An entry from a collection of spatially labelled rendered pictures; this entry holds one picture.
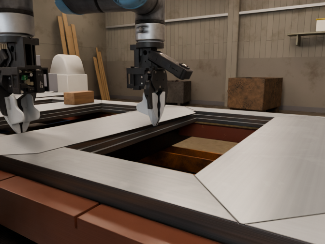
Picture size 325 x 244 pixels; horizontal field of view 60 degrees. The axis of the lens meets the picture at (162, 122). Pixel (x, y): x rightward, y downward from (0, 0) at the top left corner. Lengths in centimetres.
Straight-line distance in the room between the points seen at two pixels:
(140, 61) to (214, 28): 758
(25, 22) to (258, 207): 55
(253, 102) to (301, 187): 615
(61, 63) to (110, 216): 574
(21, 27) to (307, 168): 58
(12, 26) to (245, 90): 613
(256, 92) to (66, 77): 398
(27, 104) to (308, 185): 58
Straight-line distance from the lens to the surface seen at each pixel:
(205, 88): 830
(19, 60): 65
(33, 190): 44
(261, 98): 644
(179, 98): 769
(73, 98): 120
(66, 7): 71
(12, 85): 65
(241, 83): 662
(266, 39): 782
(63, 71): 601
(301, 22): 773
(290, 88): 767
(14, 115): 69
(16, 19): 66
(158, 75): 72
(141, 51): 74
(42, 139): 63
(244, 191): 35
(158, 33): 72
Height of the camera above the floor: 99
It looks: 10 degrees down
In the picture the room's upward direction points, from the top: straight up
